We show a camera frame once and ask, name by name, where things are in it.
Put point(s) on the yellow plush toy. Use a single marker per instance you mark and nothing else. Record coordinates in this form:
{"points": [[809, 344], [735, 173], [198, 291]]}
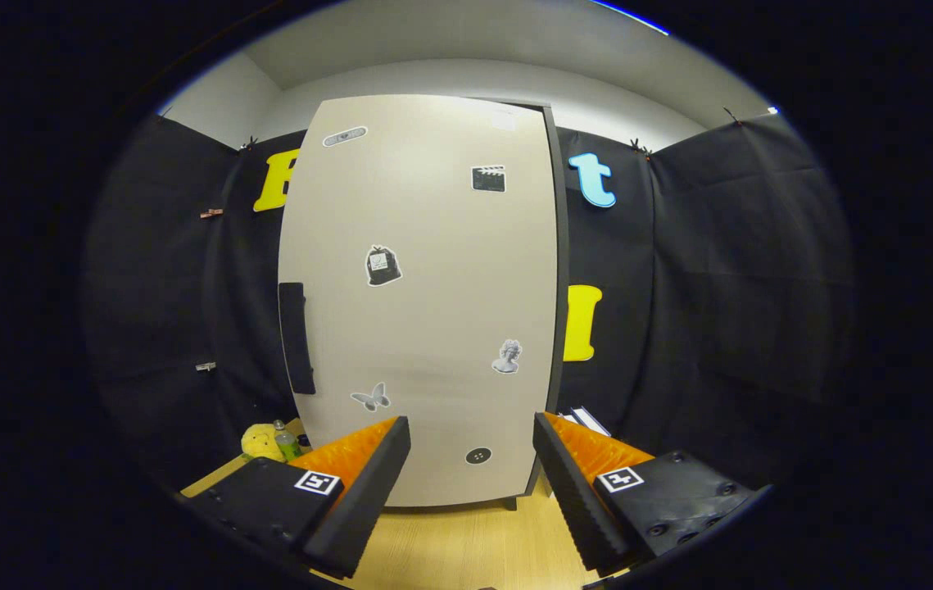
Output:
{"points": [[260, 442]]}

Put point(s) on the silver clip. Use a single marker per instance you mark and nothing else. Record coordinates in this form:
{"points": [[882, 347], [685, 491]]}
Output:
{"points": [[206, 366]]}

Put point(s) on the green drink bottle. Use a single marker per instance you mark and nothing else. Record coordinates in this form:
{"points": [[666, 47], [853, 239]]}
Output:
{"points": [[287, 445]]}

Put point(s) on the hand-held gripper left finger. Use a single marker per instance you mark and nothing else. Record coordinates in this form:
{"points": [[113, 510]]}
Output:
{"points": [[368, 500]]}

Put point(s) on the grey shoe cabinet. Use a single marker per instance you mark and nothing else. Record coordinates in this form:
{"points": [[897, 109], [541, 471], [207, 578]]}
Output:
{"points": [[563, 246]]}

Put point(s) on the black backdrop cloth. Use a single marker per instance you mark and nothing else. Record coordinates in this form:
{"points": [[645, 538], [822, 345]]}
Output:
{"points": [[720, 311]]}

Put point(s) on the ceiling light strip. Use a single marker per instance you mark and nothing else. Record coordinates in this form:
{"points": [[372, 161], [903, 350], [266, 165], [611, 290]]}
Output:
{"points": [[634, 16]]}

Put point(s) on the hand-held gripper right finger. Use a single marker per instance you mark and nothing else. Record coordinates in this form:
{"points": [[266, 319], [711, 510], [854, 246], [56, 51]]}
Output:
{"points": [[572, 492]]}

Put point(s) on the stack of books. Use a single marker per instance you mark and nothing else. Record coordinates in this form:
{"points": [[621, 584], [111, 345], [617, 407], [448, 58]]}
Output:
{"points": [[587, 420]]}

